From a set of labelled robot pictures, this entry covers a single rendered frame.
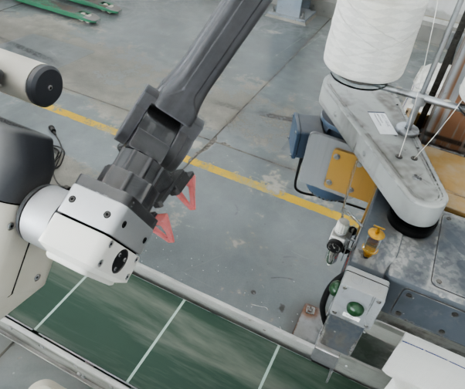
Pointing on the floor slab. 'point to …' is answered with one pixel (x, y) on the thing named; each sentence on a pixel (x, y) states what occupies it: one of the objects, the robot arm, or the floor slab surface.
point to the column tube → (449, 90)
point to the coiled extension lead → (58, 156)
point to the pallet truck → (76, 8)
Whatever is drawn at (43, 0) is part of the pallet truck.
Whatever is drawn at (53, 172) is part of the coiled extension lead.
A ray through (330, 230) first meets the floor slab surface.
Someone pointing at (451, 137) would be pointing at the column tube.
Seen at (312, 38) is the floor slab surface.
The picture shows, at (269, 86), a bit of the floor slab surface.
